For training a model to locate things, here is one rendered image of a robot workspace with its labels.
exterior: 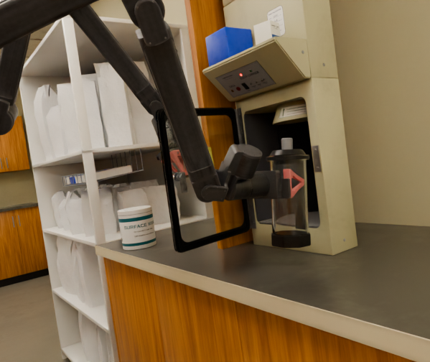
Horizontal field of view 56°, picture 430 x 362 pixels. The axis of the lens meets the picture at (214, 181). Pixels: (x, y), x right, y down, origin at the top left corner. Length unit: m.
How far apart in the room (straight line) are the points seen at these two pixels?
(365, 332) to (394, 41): 1.00
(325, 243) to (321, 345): 0.35
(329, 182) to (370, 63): 0.55
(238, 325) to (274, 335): 0.13
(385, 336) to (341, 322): 0.08
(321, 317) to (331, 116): 0.56
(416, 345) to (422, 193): 0.82
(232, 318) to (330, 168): 0.47
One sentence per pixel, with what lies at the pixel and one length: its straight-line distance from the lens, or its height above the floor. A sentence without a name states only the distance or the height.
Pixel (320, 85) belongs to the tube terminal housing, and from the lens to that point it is 1.13.
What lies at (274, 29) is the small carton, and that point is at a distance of 1.14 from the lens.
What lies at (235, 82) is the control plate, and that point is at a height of 1.45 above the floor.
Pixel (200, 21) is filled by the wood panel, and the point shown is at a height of 1.68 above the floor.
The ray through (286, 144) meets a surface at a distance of 1.03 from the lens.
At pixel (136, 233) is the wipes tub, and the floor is 1.00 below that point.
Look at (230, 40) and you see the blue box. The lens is 1.21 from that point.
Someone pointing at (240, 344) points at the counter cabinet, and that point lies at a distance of 1.09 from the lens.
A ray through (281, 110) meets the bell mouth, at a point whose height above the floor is 1.35.
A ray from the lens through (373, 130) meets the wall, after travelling 1.52.
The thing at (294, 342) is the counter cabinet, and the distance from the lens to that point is 0.92.
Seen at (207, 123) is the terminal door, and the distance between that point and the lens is 1.22.
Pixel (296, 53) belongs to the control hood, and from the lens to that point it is 1.09.
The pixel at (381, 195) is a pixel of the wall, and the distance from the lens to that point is 1.53.
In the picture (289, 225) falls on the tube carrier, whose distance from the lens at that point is 1.01.
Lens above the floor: 1.23
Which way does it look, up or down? 3 degrees down
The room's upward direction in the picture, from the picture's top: 8 degrees counter-clockwise
